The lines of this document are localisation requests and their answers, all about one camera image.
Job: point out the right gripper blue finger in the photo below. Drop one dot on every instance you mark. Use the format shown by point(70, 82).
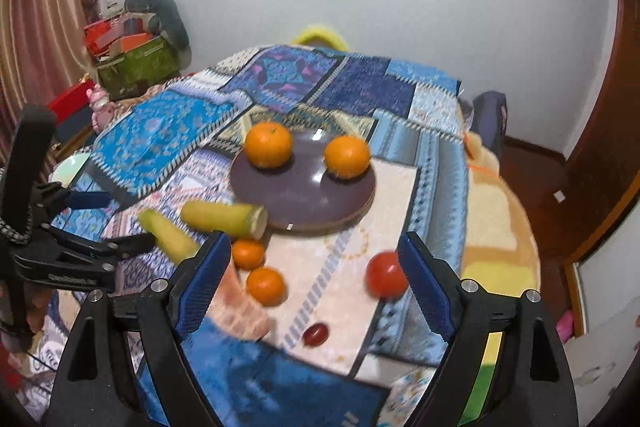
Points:
point(87, 200)

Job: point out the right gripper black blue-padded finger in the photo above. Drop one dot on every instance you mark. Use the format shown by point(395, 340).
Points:
point(96, 384)
point(531, 384)

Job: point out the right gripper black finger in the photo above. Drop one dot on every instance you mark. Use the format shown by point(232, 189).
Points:
point(128, 247)

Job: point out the green sugarcane piece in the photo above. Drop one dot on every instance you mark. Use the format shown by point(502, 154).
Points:
point(175, 244)

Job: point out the small tangerine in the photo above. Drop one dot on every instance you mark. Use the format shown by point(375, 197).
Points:
point(267, 286)
point(248, 254)

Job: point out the green sugarcane piece cut end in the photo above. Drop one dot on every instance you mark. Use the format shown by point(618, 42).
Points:
point(241, 221)

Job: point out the red tomato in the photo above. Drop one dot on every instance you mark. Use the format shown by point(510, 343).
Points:
point(384, 278)

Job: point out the dark red grape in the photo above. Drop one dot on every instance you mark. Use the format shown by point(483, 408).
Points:
point(316, 335)

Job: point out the pink toy figure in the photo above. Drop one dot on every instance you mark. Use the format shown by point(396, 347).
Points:
point(102, 108)

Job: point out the red flat box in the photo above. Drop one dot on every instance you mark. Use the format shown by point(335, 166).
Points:
point(72, 100)

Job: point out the yellow orange fleece blanket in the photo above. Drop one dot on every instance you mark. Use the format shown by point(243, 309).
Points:
point(500, 251)

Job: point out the green cardboard box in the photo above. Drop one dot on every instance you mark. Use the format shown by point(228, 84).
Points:
point(132, 73)

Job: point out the red gift boxes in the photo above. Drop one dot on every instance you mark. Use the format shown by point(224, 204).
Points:
point(99, 36)

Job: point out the large orange left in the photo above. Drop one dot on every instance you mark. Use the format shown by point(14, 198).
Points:
point(268, 145)

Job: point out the large orange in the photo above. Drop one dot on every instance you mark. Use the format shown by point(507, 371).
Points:
point(268, 145)
point(347, 157)

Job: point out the dark purple round plate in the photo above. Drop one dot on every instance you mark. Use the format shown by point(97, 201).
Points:
point(301, 196)

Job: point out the blue patchwork bedspread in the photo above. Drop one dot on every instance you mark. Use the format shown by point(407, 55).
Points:
point(178, 144)

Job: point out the grey green plush pillow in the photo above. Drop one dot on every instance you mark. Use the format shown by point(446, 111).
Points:
point(168, 19)

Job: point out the striped pink curtain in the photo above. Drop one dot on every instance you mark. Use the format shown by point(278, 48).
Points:
point(45, 6)

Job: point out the large orange right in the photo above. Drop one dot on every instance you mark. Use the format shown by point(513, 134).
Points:
point(347, 157)

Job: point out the dark blue bag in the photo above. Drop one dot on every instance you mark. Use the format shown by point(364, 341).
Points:
point(490, 119)

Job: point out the yellow round object behind bed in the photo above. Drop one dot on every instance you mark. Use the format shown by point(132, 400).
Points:
point(320, 35)

